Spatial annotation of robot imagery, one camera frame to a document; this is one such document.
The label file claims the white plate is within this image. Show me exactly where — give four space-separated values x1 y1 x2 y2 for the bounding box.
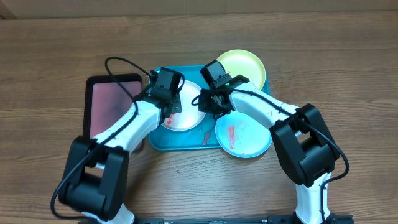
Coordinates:
162 80 205 131

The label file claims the light blue plate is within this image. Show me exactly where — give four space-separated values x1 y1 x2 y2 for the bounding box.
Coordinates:
215 111 272 159

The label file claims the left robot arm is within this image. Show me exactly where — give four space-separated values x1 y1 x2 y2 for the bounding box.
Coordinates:
50 85 182 223

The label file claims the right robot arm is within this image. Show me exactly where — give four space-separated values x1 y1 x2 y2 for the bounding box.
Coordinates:
192 76 343 223

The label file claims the teal plastic tray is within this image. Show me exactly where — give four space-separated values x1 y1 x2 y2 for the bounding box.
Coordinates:
148 64 272 152

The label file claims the yellow-green plate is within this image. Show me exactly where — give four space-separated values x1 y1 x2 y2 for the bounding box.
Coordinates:
216 49 267 90

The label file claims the right black cable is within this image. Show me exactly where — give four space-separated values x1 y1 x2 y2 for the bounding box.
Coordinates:
190 88 350 224

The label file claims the black cable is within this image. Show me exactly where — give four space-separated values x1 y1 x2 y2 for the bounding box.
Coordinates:
190 88 350 224
50 56 186 220

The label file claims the left black cable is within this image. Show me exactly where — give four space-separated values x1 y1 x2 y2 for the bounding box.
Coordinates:
50 56 186 220

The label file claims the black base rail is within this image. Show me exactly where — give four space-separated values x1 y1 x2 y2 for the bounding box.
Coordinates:
133 214 354 224

